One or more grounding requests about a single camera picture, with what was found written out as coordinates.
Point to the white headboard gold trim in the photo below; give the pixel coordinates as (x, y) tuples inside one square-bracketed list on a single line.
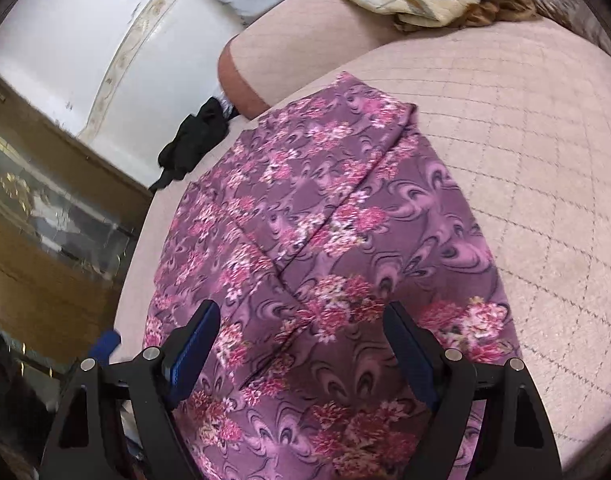
[(85, 50)]

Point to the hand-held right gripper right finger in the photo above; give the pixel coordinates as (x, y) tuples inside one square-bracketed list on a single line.
[(410, 360)]

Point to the grey striped cloth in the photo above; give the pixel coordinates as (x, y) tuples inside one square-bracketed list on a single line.
[(570, 5)]

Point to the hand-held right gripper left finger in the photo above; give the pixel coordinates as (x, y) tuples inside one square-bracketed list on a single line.
[(195, 342)]

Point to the wooden glass cabinet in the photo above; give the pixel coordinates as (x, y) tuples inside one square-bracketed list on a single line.
[(45, 200)]

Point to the purple floral cloth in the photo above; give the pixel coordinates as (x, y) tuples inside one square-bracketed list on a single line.
[(310, 210)]

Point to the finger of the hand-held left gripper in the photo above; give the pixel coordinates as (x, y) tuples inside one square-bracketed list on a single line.
[(108, 347)]

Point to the black cloth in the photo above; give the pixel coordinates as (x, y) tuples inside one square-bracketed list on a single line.
[(195, 132)]

